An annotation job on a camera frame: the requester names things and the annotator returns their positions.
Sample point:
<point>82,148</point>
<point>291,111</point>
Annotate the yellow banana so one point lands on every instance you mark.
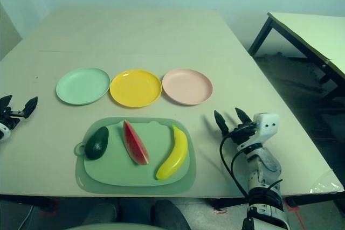
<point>176,152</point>

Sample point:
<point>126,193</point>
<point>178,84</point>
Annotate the side table with black legs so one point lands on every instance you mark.
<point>310,30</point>

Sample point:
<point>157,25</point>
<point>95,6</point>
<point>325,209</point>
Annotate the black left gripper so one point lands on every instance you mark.
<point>12,121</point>

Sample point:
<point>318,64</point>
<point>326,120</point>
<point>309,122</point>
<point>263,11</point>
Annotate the grey robot right leg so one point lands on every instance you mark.
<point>169,216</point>

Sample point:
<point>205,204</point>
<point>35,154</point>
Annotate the mint green plate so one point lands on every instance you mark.
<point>82,86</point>

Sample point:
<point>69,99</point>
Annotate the yellow plate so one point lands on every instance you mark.
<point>135,88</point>

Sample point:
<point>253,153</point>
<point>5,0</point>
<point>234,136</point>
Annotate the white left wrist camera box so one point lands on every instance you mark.
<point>4,133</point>

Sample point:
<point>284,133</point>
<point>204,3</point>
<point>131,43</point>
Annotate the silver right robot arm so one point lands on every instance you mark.
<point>262,165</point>

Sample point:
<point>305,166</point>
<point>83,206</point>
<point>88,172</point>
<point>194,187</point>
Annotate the pink plate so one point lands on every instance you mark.
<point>187,86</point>

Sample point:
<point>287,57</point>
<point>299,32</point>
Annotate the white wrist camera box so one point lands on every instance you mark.
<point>4,133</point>
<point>265,130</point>

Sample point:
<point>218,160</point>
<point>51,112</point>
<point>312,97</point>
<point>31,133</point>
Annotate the clear plastic film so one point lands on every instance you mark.
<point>323,184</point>

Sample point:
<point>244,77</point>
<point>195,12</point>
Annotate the grey robot torso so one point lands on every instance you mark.
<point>113,226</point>

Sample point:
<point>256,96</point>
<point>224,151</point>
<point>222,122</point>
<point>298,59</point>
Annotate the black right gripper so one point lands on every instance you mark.
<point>242,133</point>

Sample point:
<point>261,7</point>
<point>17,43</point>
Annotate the dark green avocado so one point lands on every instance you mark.
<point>96,143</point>

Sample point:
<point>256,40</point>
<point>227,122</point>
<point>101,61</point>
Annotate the translucent green mat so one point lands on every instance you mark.
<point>134,189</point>

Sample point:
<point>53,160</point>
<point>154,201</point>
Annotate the red watermelon slice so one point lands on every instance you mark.
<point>134,143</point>

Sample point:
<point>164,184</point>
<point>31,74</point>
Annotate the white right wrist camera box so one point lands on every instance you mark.
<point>265,130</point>

